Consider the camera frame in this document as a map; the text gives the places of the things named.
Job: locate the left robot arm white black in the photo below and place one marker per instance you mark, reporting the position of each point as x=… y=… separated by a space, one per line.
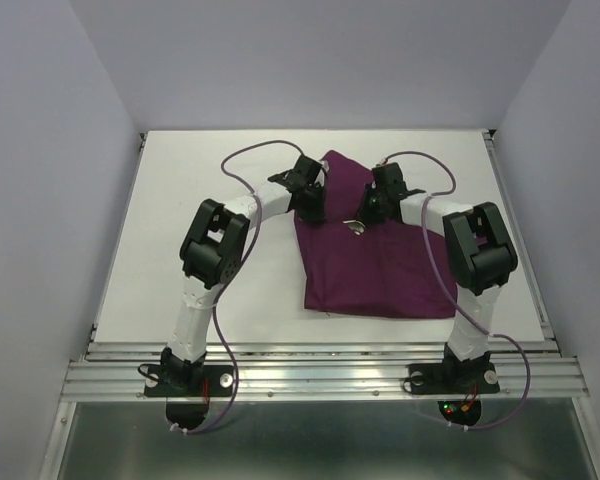
x=213 y=252

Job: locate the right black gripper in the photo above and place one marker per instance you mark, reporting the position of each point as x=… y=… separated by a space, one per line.
x=365 y=214

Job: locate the purple surgical cloth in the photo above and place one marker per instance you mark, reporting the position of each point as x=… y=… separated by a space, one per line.
x=383 y=272

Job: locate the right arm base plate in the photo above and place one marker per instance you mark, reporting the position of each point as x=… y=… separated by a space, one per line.
x=428 y=379

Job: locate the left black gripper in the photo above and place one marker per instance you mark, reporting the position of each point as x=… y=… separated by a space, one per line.
x=317 y=215

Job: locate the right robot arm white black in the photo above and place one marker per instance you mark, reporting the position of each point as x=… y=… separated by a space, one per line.
x=481 y=257

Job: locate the aluminium front rail frame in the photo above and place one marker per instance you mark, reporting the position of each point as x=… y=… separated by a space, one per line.
x=322 y=372

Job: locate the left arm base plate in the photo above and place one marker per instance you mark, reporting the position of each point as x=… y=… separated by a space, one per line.
x=210 y=381

